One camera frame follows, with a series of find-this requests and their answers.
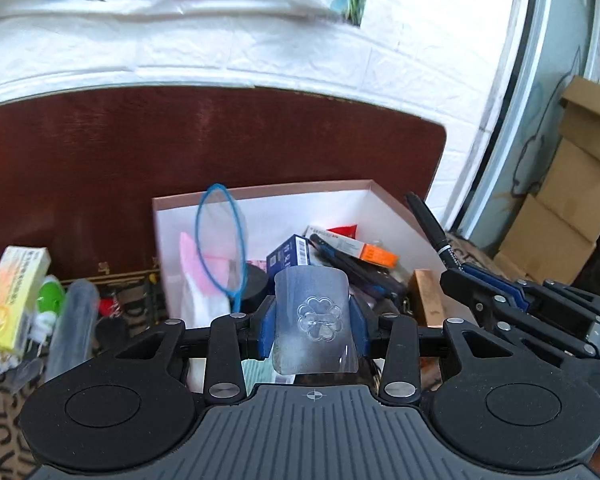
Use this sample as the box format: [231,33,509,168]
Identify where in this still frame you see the mint green tissue packet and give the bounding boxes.
[242,360,296,396]

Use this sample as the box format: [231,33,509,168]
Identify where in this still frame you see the black marker pen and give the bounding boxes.
[405,192,462,270]

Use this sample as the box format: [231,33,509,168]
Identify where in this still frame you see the black tape roll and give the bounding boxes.
[240,263,268,314]

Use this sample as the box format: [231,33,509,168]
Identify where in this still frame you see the stacked brown cardboard boxes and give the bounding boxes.
[494,77,600,284]

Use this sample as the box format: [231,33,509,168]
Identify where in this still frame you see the pink cloth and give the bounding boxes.
[178,231,242,331]

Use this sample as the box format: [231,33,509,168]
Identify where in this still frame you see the tan wooden block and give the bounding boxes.
[407,269,445,328]

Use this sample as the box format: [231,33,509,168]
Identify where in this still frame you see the brown cardboard storage box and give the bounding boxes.
[151,178,481,396]

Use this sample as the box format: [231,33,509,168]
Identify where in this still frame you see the blue rimmed mesh strainer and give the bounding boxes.
[194,183,247,313]

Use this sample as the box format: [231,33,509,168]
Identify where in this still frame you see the blue small carton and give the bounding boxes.
[266,234,311,278]

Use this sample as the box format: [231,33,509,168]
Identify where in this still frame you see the translucent grey toothbrush case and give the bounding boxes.
[44,280,99,382]

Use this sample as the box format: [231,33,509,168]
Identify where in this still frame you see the green white bottle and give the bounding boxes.
[30,275,66,344]

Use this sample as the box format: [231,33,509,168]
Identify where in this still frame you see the dark brown wooden headboard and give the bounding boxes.
[0,86,446,278]

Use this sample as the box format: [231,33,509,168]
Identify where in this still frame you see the yellow green medicine box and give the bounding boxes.
[0,246,50,358]

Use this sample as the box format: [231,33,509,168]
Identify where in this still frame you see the letter patterned beige cloth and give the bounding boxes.
[0,268,171,480]

